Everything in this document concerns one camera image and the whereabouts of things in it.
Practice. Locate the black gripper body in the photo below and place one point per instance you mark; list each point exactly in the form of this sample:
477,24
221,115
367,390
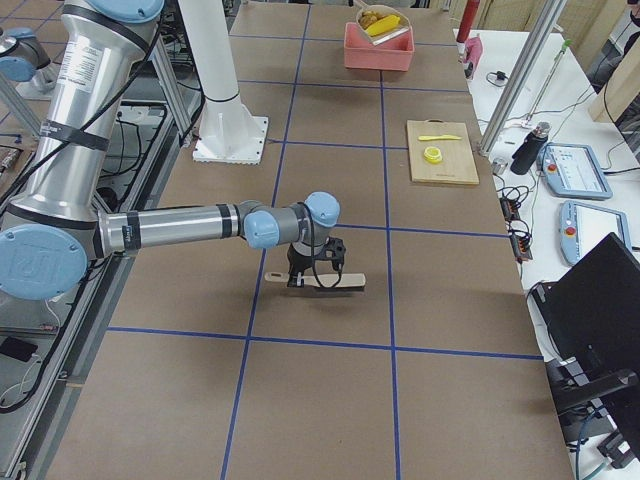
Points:
298,263

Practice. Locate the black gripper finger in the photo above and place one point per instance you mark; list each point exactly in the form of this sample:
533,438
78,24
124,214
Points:
296,280

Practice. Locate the beige plastic dustpan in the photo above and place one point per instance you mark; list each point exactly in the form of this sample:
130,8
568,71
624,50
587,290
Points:
402,28

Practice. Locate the brown toy potato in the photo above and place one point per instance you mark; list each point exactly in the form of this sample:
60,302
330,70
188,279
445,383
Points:
369,17

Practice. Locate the yellow toy corn cob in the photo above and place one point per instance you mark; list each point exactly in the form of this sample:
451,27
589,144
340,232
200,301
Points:
383,26

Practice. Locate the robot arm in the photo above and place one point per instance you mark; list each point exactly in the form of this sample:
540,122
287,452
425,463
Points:
50,230
24,59

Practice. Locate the pink plastic bin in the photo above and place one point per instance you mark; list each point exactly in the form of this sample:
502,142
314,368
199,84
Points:
393,55

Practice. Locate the yellow lemon slices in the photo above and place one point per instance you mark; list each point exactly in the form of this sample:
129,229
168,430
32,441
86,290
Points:
433,155

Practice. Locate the bamboo cutting board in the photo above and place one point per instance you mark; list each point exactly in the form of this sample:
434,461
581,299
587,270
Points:
458,165

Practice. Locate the yellow plastic knife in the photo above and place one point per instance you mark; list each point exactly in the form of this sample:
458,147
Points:
444,137

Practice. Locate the black water bottle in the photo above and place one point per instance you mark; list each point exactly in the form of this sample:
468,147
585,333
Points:
524,157

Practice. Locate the lower teach pendant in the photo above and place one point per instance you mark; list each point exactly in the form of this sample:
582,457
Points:
582,226

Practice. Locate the teach pendant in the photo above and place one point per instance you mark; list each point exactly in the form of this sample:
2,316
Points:
582,226
572,171

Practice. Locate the upper teach pendant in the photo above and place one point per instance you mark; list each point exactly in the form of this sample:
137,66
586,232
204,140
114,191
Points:
572,171

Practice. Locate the black smartphone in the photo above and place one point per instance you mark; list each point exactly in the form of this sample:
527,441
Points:
18,349

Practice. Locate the black monitor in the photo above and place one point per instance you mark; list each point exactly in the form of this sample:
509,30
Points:
592,316

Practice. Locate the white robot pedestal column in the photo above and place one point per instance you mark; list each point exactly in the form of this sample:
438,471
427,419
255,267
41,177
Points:
228,132

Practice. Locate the aluminium frame post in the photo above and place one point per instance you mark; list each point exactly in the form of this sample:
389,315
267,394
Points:
525,62

